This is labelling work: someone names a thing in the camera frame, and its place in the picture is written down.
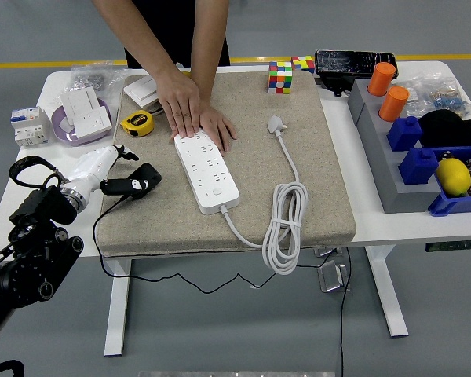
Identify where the blue block with knob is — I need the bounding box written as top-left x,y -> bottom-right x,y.
398,147 -> 440,186
386,115 -> 424,152

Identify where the person's torso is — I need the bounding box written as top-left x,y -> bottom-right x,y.
123,0 -> 232,70

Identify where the large silver bracket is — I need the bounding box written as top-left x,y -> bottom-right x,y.
316,259 -> 352,294

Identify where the person's left hand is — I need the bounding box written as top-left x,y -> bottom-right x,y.
199,102 -> 239,153

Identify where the black film-wrapped box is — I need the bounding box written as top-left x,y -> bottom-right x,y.
313,49 -> 398,97

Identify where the grey stepped block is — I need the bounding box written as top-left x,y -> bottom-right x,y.
347,77 -> 443,215

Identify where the clear bag of screws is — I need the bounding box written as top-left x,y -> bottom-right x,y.
68,61 -> 130,103

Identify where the small colourful puzzle cube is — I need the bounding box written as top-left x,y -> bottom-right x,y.
290,55 -> 316,75

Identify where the white power strip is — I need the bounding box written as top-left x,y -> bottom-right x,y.
173,131 -> 241,216

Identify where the large colourful puzzle cube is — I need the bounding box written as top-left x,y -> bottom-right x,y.
267,61 -> 294,95

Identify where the yellow lemon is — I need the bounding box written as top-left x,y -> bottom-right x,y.
434,157 -> 471,197

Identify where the person's right hand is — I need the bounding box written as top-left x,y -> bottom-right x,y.
155,67 -> 203,138

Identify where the blue plastic bin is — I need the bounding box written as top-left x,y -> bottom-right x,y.
427,145 -> 471,218

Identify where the yellow black tape measure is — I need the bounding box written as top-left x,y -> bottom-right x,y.
119,110 -> 157,138

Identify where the thin black adapter cord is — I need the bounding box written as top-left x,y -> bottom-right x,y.
92,194 -> 323,295

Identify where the white wall switch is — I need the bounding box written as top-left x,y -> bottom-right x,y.
123,74 -> 162,110

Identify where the white socket panel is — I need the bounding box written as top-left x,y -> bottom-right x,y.
73,108 -> 114,139

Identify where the white switch panel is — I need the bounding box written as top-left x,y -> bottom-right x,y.
60,86 -> 101,126

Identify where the white circuit breaker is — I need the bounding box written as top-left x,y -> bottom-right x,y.
9,106 -> 53,148

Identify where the black table control panel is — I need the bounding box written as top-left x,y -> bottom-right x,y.
424,239 -> 471,253

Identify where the black table power cable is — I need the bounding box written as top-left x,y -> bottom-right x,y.
339,247 -> 353,377

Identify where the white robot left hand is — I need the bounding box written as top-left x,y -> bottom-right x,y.
64,144 -> 150,205

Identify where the lilac bowl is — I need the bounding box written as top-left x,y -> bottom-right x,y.
50,97 -> 115,148

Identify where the black plug adapter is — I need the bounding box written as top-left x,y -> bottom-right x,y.
129,163 -> 162,200

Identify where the white power cord with plug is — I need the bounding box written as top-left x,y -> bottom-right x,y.
219,115 -> 309,275

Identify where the white table leg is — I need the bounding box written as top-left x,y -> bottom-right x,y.
103,257 -> 133,357
365,245 -> 410,338

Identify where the grey-brown mat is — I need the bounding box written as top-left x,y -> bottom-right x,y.
97,71 -> 357,258

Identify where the small silver bracket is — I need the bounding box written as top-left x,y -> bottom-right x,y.
312,247 -> 345,259

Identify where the orange cylinder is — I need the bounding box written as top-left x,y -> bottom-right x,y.
378,86 -> 411,123
367,61 -> 397,97

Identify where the clear bag of components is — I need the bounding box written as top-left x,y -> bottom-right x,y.
396,74 -> 471,121

